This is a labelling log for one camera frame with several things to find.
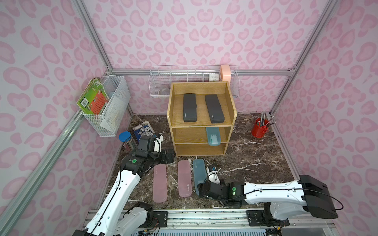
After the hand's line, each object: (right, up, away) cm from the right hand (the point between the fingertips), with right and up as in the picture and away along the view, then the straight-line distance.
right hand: (203, 186), depth 77 cm
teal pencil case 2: (+6, +26, +7) cm, 28 cm away
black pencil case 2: (+6, +39, 0) cm, 40 cm away
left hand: (-19, +18, -1) cm, 26 cm away
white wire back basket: (-27, +64, +20) cm, 72 cm away
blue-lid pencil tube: (-45, +25, +9) cm, 52 cm away
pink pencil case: (-25, -2, +8) cm, 26 cm away
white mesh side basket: (-48, +33, -5) cm, 58 cm away
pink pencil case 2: (-10, -1, +6) cm, 12 cm away
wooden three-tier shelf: (-1, +37, -1) cm, 37 cm away
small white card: (+7, +62, +15) cm, 64 cm away
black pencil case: (-7, +42, +2) cm, 42 cm away
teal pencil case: (-2, +3, +10) cm, 11 cm away
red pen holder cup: (+40, +30, +24) cm, 55 cm away
